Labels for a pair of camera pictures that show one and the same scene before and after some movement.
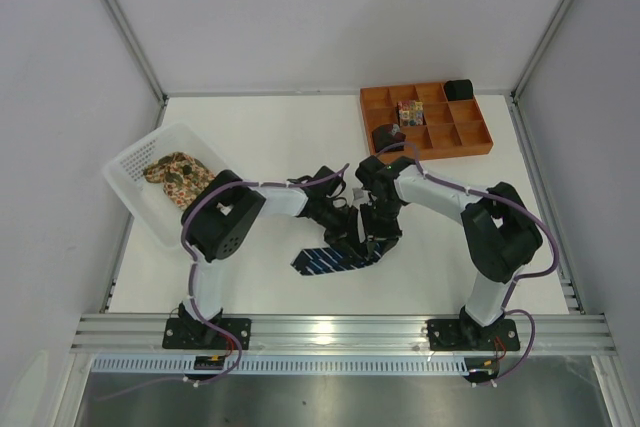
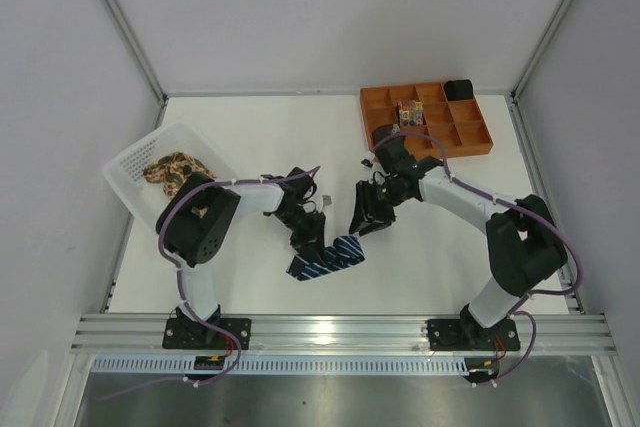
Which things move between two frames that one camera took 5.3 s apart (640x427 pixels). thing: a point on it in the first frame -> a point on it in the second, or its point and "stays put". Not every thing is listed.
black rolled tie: x=459 y=89 stays put
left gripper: x=345 y=235 -> x=307 y=235
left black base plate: x=193 y=334 stays put
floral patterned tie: x=183 y=177 stays put
